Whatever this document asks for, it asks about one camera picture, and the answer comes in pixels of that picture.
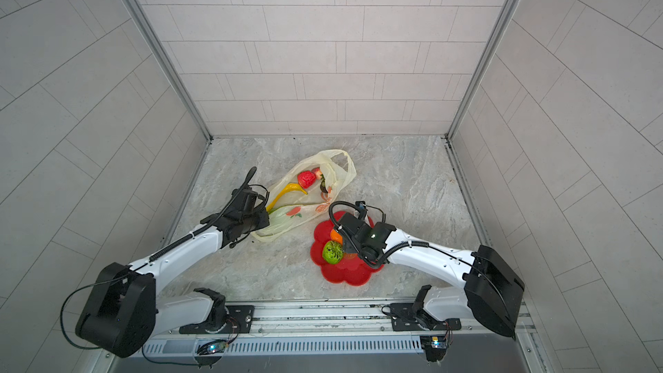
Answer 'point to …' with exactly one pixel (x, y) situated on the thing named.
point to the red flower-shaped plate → (350, 268)
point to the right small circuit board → (434, 346)
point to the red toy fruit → (306, 179)
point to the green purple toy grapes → (322, 186)
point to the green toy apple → (332, 251)
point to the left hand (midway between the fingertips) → (271, 212)
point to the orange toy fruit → (336, 237)
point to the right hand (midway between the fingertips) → (353, 241)
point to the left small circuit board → (214, 346)
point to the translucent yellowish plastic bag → (295, 210)
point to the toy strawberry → (318, 173)
